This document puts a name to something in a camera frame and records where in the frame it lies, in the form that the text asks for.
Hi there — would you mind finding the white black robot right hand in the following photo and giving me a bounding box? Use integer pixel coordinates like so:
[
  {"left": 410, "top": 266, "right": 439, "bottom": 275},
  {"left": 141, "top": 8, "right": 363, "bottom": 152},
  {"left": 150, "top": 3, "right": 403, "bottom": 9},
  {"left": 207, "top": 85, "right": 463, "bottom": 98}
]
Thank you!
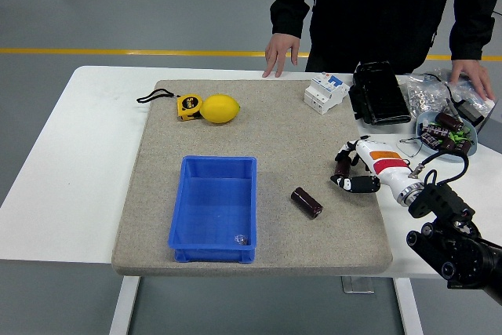
[{"left": 330, "top": 137, "right": 423, "bottom": 198}]

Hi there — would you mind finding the person's left hand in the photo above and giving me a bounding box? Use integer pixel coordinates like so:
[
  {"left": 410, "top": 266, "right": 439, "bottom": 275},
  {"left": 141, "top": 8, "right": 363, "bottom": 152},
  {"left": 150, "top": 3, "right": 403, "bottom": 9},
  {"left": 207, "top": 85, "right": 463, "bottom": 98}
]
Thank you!
[{"left": 449, "top": 59, "right": 496, "bottom": 101}]

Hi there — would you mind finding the person's right hand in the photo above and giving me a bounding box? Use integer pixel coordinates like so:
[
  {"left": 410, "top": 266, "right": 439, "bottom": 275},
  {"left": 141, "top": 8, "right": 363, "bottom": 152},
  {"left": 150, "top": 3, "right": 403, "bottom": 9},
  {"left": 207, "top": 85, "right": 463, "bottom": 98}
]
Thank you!
[{"left": 261, "top": 32, "right": 301, "bottom": 78}]

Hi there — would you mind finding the blue plastic box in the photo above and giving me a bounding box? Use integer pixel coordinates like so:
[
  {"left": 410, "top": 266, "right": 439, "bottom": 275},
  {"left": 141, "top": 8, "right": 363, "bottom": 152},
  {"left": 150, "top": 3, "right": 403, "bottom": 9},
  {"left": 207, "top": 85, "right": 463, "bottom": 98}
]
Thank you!
[{"left": 167, "top": 155, "right": 259, "bottom": 264}]

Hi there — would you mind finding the clear bag of bluish parts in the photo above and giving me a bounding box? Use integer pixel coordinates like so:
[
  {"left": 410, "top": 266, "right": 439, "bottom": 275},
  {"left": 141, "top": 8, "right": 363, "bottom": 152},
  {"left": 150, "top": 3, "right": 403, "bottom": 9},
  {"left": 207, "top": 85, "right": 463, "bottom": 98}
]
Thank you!
[{"left": 431, "top": 67, "right": 496, "bottom": 116}]

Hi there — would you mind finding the thin grey probe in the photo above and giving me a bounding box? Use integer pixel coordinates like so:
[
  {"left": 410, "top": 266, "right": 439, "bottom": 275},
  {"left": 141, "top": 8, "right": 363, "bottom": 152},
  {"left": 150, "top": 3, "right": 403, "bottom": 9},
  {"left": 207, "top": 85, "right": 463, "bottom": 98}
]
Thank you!
[{"left": 445, "top": 97, "right": 463, "bottom": 121}]

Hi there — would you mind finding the black power brick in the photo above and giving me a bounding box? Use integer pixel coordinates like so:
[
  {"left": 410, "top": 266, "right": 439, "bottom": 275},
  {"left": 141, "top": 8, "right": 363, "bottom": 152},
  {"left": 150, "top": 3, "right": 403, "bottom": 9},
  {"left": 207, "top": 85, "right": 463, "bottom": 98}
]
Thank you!
[{"left": 457, "top": 99, "right": 487, "bottom": 126}]

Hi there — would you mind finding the light blue bowl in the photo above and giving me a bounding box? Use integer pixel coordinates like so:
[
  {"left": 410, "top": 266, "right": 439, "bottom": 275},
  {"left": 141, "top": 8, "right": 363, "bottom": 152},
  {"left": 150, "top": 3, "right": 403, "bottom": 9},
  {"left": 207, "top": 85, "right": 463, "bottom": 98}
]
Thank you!
[{"left": 415, "top": 110, "right": 480, "bottom": 162}]

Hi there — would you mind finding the clear bag of metal washers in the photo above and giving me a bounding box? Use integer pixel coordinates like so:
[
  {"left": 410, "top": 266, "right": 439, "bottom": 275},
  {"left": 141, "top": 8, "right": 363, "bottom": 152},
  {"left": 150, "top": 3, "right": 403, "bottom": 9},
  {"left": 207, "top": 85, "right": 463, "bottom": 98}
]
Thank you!
[{"left": 402, "top": 73, "right": 450, "bottom": 117}]

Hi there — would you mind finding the white blue circuit breaker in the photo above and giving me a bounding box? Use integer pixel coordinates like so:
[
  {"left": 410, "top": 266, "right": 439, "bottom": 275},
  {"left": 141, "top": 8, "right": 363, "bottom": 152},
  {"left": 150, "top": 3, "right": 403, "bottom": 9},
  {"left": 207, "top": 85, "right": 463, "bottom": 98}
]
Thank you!
[{"left": 304, "top": 71, "right": 350, "bottom": 115}]

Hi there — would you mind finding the green plastic parts pile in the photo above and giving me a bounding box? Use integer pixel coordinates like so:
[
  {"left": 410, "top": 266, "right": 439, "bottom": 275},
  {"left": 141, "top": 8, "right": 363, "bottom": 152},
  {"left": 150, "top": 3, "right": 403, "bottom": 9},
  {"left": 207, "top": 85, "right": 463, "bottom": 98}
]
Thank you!
[{"left": 449, "top": 125, "right": 471, "bottom": 144}]

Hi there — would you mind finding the black wrapped case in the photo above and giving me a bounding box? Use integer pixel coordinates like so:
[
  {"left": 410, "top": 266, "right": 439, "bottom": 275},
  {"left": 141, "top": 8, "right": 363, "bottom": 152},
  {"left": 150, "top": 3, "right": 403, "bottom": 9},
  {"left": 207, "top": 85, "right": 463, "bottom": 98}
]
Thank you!
[{"left": 348, "top": 60, "right": 412, "bottom": 126}]

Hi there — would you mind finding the yellow lemon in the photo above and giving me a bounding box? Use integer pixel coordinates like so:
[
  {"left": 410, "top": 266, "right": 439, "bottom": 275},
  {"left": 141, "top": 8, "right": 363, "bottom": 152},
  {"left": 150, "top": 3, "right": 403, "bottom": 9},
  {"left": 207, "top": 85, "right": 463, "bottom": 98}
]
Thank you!
[{"left": 199, "top": 93, "right": 241, "bottom": 125}]

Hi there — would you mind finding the grey-brown mat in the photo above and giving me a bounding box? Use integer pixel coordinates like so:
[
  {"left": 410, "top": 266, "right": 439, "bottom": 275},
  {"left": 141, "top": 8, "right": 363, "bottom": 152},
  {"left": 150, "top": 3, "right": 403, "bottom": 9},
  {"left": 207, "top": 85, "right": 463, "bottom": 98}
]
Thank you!
[{"left": 111, "top": 78, "right": 394, "bottom": 277}]

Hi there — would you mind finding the person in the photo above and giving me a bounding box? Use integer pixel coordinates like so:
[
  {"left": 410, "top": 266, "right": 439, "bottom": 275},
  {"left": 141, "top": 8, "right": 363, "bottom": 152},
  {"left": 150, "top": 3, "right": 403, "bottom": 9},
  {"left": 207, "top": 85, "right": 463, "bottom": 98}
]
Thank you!
[{"left": 261, "top": 0, "right": 502, "bottom": 101}]

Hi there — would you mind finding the yellow tape measure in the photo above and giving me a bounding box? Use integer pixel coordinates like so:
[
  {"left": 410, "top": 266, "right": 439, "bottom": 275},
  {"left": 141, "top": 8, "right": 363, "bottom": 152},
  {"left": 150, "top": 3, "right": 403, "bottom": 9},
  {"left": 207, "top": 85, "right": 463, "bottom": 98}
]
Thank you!
[{"left": 136, "top": 89, "right": 203, "bottom": 122}]

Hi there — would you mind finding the white table leg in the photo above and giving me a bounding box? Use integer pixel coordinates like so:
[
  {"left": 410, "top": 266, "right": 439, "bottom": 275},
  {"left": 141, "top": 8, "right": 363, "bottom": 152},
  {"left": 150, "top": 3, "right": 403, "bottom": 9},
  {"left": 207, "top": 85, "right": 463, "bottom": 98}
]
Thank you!
[
  {"left": 108, "top": 275, "right": 140, "bottom": 335},
  {"left": 393, "top": 277, "right": 424, "bottom": 335}
]

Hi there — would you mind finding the white table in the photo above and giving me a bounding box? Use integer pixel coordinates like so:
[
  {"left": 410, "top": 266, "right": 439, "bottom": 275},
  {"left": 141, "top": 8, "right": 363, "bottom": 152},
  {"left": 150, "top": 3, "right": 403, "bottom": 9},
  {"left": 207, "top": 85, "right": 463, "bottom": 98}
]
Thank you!
[{"left": 0, "top": 66, "right": 502, "bottom": 279}]

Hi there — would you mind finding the thin wire loop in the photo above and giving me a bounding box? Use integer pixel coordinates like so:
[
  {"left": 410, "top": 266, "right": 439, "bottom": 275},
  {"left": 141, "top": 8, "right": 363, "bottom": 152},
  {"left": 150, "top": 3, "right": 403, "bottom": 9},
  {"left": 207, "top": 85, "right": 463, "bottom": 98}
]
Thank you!
[{"left": 395, "top": 137, "right": 427, "bottom": 158}]

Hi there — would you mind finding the metal bracket under table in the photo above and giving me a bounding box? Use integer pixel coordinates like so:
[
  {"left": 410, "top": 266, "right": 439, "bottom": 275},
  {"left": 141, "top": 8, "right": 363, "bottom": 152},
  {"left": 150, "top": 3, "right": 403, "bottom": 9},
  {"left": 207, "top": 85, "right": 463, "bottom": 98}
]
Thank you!
[{"left": 340, "top": 275, "right": 376, "bottom": 294}]

